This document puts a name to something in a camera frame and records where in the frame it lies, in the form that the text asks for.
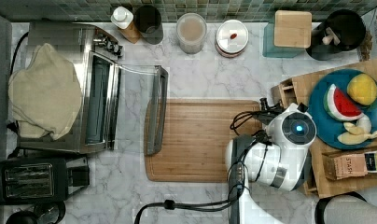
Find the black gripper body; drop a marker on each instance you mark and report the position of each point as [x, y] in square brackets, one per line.
[268, 113]

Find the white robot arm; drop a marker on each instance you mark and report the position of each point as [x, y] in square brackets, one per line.
[277, 156]

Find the wooden drawer cabinet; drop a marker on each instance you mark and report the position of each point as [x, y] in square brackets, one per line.
[298, 90]

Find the blue plate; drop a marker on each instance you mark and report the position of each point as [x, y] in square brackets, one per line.
[328, 128]

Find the wooden cutting board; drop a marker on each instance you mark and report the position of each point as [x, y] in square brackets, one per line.
[196, 133]

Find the toy watermelon slice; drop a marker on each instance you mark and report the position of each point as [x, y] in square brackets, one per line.
[339, 106]

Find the teal box wooden lid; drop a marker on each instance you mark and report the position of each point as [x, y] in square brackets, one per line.
[288, 34]

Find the white lidded jar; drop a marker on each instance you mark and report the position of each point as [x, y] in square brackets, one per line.
[231, 38]

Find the stash tea box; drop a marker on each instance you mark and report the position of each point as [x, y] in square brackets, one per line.
[339, 167]

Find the toy banana peel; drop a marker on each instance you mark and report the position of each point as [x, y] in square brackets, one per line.
[358, 132]

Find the yellow toy lemon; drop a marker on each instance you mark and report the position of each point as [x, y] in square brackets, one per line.
[362, 89]

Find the black utensil holder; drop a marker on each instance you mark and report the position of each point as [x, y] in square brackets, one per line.
[343, 30]

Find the dark tea bag box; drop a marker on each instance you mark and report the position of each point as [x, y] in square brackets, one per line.
[371, 161]

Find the clear plastic container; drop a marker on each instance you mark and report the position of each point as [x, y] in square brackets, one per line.
[191, 32]

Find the grey round bin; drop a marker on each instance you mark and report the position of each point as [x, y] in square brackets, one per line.
[349, 208]

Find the oat bites package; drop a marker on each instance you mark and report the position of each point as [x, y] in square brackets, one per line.
[368, 49]

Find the stainless toaster oven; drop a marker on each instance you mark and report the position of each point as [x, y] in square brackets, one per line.
[106, 87]

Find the dark empty cup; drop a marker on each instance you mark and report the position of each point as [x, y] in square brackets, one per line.
[147, 20]

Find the white capped bottle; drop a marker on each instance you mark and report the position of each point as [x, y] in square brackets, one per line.
[123, 19]

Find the beige cloth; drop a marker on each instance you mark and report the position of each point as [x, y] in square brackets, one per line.
[46, 96]

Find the black kettle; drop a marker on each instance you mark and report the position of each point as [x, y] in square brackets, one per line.
[39, 213]

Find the black toaster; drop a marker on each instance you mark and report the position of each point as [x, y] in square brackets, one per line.
[42, 180]

